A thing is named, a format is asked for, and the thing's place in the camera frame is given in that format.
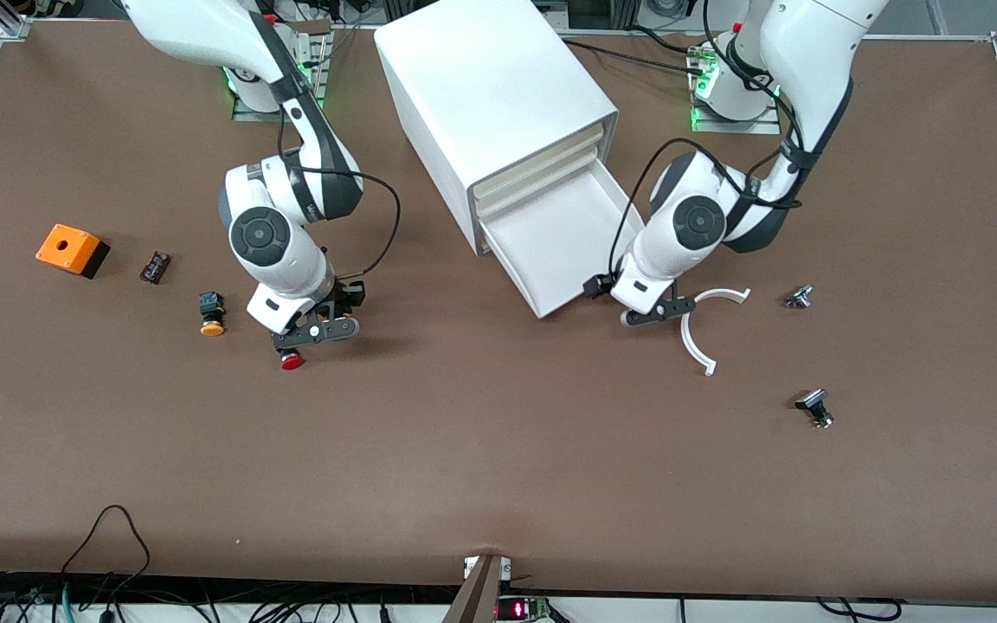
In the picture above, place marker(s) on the white plastic drawer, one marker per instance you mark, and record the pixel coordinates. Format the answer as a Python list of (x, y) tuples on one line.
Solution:
[(550, 242)]

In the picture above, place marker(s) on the yellow push button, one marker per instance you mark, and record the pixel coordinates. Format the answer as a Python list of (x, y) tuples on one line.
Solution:
[(212, 327)]

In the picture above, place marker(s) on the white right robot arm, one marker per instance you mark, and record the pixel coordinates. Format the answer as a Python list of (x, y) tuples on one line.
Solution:
[(273, 242)]

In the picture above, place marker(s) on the orange button box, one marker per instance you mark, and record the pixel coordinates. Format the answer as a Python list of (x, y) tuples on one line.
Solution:
[(66, 247)]

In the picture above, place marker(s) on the white semicircular bracket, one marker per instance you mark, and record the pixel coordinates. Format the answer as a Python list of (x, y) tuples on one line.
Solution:
[(687, 342)]

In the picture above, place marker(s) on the white drawer cabinet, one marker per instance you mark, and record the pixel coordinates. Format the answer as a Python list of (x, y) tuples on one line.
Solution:
[(490, 86)]

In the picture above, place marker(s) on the red push button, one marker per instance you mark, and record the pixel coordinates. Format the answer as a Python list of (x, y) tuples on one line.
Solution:
[(292, 362)]

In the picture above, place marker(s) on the chrome T-shaped fitting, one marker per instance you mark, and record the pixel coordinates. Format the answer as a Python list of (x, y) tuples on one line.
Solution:
[(799, 298)]

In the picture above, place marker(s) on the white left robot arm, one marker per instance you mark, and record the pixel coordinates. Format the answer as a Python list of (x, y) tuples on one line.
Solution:
[(810, 52)]

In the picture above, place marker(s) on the device with red light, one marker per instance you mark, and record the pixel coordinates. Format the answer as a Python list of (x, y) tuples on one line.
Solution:
[(520, 610)]

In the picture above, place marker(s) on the brown slanted post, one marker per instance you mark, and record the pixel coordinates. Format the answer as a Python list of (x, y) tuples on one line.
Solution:
[(477, 593)]

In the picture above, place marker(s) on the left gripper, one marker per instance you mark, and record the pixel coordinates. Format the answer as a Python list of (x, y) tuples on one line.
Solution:
[(595, 285)]

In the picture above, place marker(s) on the small white bracket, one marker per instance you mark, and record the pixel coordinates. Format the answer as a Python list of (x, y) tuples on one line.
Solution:
[(506, 568), (470, 568)]

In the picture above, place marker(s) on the small dark contact block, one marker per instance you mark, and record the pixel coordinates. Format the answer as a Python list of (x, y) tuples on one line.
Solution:
[(155, 267)]

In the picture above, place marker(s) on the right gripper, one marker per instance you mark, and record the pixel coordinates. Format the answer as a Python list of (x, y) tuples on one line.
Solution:
[(345, 296)]

